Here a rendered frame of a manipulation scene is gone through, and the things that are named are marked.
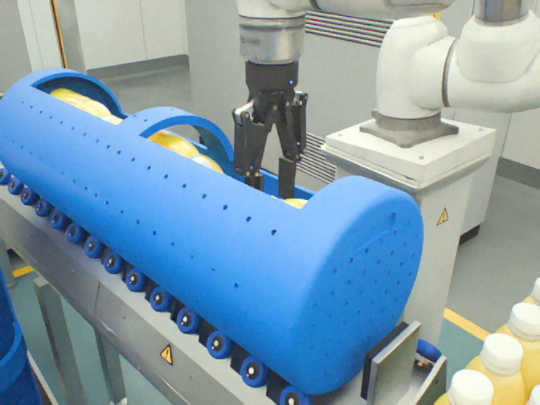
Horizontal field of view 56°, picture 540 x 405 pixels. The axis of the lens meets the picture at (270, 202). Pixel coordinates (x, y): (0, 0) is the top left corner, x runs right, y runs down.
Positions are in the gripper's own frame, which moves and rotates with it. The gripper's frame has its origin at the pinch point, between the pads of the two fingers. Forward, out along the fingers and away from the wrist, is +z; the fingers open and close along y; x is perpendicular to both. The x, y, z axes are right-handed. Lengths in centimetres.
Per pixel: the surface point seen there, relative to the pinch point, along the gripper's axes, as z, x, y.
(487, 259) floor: 114, -24, -183
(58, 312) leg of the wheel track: 63, -75, 12
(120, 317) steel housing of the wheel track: 27.3, -20.7, 18.5
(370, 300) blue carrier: 6.4, 22.8, 4.7
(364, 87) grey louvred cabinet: 33, -91, -158
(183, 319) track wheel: 17.9, -2.7, 16.8
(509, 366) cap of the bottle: 4.6, 40.7, 5.5
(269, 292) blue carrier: -0.1, 18.2, 18.7
